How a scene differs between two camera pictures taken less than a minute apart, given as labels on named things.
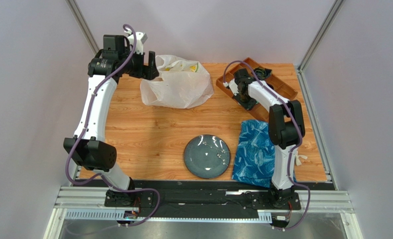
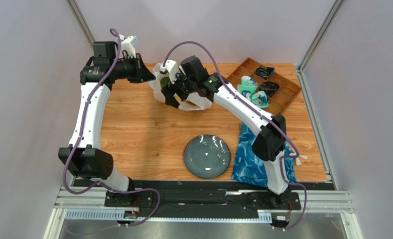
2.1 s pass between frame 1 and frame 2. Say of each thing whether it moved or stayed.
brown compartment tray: stayed
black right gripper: moved
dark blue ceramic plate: stayed
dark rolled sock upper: stayed
